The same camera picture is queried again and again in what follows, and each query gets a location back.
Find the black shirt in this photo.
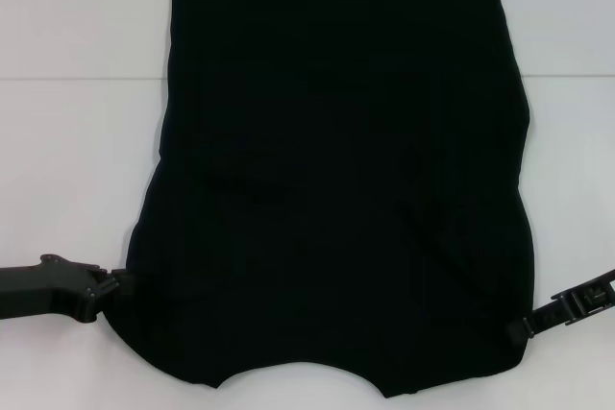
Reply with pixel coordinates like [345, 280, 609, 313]
[103, 0, 534, 399]

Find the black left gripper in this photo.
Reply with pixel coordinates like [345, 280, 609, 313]
[0, 253, 138, 325]

